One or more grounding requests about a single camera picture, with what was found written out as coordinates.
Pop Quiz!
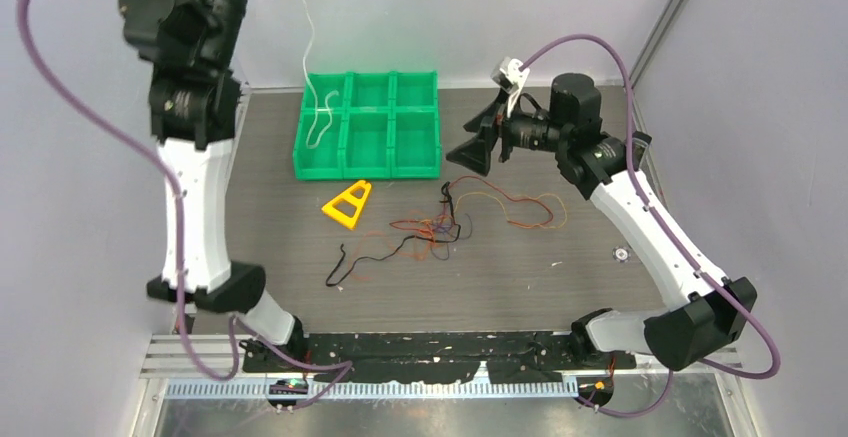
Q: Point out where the small silver round part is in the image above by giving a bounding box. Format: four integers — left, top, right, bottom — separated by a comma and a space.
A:
612, 247, 631, 263

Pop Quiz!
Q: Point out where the yellow triangular plastic bracket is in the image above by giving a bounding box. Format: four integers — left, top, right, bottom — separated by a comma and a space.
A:
321, 180, 372, 231

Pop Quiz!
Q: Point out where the purple wire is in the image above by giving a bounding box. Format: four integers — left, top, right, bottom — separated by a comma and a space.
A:
423, 218, 465, 263

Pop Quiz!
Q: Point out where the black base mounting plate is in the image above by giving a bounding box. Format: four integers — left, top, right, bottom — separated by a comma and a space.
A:
241, 331, 637, 386

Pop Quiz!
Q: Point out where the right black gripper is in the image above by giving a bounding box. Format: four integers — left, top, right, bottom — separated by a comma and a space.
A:
447, 86, 570, 176

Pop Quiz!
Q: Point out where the slotted cable duct rail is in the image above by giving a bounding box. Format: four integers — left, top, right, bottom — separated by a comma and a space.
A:
164, 377, 579, 401

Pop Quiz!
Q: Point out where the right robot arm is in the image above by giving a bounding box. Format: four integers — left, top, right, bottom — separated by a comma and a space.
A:
446, 73, 757, 371

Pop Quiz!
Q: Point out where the red wire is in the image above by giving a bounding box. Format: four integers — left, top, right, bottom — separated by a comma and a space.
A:
389, 175, 556, 237

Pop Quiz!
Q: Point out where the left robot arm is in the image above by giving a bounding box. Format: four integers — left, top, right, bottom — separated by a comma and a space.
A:
118, 0, 307, 371

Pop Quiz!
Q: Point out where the green six-compartment bin tray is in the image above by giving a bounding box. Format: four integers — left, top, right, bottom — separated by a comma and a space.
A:
292, 71, 443, 181

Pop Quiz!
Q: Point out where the white thin wire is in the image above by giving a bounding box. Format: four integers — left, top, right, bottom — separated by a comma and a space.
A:
284, 0, 340, 152

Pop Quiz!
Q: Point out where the black metronome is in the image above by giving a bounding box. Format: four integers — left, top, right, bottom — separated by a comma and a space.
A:
631, 131, 652, 171

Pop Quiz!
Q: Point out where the orange wire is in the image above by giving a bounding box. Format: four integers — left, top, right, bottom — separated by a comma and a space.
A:
347, 221, 458, 283

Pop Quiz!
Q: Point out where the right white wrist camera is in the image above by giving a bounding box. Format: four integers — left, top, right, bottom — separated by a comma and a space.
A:
491, 57, 530, 119

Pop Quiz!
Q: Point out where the yellow wire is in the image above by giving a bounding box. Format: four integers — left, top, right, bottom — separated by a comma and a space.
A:
453, 192, 568, 231

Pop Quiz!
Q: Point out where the black ribbon cable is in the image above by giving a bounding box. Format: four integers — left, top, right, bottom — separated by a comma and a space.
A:
324, 182, 475, 288

